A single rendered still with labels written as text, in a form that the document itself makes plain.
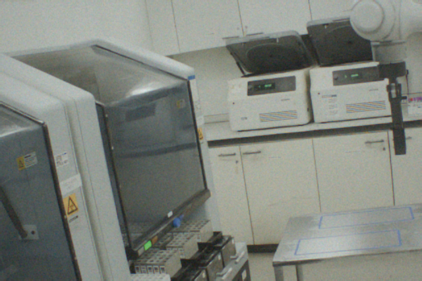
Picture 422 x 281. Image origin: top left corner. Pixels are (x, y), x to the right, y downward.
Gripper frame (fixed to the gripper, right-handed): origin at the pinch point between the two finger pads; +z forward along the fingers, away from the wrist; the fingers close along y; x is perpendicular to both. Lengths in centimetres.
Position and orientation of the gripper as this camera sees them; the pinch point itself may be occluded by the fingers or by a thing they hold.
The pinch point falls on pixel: (399, 140)
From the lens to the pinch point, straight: 148.4
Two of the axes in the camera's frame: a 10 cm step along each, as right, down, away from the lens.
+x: -9.2, 0.9, 3.7
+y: 3.5, -2.1, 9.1
